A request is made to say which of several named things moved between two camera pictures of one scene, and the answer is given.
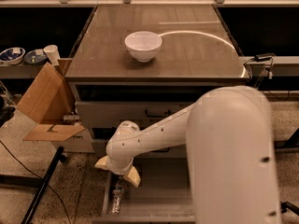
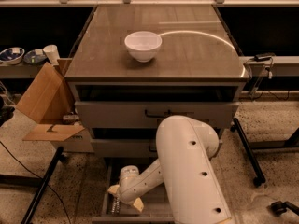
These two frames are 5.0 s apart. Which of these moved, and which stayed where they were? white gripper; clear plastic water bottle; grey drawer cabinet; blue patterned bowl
Moved: white gripper
Stayed: grey drawer cabinet; blue patterned bowl; clear plastic water bottle
